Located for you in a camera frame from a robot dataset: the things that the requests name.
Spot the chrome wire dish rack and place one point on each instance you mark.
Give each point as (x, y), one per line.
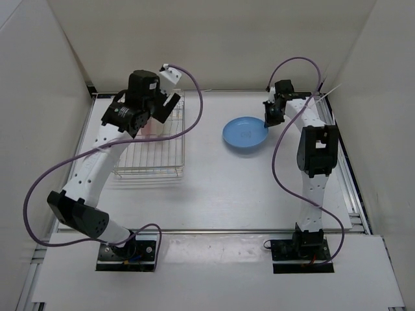
(162, 159)

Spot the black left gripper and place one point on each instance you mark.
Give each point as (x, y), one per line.
(161, 113)

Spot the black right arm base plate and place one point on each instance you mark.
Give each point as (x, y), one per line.
(287, 260)

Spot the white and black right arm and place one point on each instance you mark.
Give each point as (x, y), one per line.
(316, 157)

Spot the cream plastic plate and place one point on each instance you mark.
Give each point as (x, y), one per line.
(158, 128)

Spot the aluminium table frame rail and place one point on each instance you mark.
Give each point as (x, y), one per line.
(350, 195)

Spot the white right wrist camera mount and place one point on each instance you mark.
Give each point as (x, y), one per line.
(271, 95)

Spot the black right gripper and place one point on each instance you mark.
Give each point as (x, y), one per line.
(270, 120)

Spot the pink plastic plate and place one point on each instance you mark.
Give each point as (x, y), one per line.
(146, 131)

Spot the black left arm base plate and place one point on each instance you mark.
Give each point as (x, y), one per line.
(138, 255)

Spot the blue plastic plate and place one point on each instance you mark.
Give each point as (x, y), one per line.
(245, 134)

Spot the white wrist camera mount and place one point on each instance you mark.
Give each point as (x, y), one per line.
(169, 78)
(271, 95)

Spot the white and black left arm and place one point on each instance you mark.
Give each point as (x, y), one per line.
(148, 95)

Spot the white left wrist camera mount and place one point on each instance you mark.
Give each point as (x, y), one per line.
(169, 78)

